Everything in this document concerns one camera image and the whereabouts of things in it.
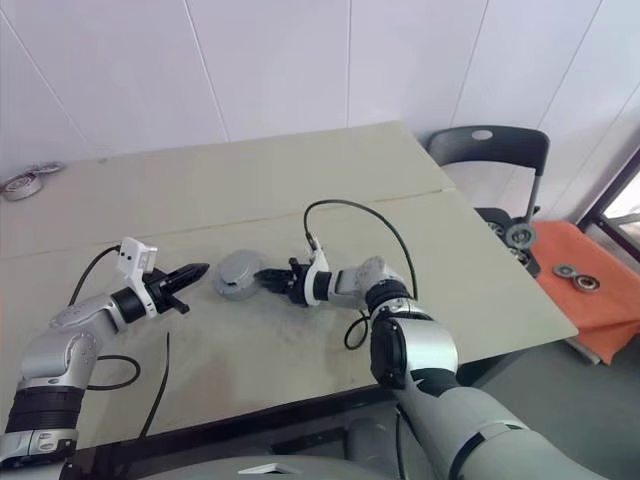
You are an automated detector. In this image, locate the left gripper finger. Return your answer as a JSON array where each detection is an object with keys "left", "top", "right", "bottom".
[
  {"left": 167, "top": 262, "right": 210, "bottom": 282},
  {"left": 169, "top": 272, "right": 209, "bottom": 297}
]

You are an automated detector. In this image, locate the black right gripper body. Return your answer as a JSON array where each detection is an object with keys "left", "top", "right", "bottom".
[{"left": 287, "top": 255, "right": 314, "bottom": 307}]

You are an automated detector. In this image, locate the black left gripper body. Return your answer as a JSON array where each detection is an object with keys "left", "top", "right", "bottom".
[{"left": 142, "top": 267, "right": 191, "bottom": 316}]

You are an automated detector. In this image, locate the silver gear disc part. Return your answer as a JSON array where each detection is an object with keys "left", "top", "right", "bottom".
[{"left": 214, "top": 249, "right": 262, "bottom": 285}]

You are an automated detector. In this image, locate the grey wheel part on chair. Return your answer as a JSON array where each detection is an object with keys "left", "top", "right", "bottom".
[{"left": 504, "top": 223, "right": 536, "bottom": 250}]

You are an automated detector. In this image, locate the black folding chair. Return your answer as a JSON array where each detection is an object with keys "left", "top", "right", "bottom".
[{"left": 427, "top": 125, "right": 551, "bottom": 276}]

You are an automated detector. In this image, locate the orange cloth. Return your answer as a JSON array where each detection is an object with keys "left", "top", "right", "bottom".
[{"left": 529, "top": 221, "right": 640, "bottom": 366}]

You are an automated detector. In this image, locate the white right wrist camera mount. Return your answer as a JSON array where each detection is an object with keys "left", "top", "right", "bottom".
[{"left": 305, "top": 238, "right": 331, "bottom": 306}]

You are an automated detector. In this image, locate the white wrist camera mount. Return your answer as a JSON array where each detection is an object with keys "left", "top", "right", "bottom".
[
  {"left": 305, "top": 238, "right": 331, "bottom": 306},
  {"left": 115, "top": 237, "right": 160, "bottom": 317}
]

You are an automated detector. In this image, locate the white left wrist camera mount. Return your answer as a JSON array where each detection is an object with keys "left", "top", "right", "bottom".
[{"left": 115, "top": 237, "right": 160, "bottom": 317}]

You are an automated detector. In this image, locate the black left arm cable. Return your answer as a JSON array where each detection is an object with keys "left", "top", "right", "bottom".
[{"left": 67, "top": 243, "right": 142, "bottom": 392}]

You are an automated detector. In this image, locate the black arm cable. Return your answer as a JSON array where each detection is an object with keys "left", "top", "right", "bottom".
[
  {"left": 67, "top": 243, "right": 142, "bottom": 392},
  {"left": 302, "top": 199, "right": 419, "bottom": 352}
]

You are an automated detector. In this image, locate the thin loose black cable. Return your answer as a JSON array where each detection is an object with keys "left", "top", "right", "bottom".
[{"left": 138, "top": 332, "right": 171, "bottom": 441}]

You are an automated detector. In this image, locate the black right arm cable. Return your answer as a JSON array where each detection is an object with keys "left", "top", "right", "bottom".
[{"left": 302, "top": 199, "right": 419, "bottom": 352}]

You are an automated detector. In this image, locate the black table frame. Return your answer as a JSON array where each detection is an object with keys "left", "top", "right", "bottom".
[{"left": 69, "top": 384, "right": 396, "bottom": 466}]

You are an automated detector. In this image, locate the dark bearing ring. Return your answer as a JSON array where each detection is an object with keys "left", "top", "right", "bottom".
[{"left": 572, "top": 273, "right": 603, "bottom": 294}]

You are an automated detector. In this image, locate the dark door frame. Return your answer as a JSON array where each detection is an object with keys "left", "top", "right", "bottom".
[{"left": 579, "top": 164, "right": 640, "bottom": 241}]

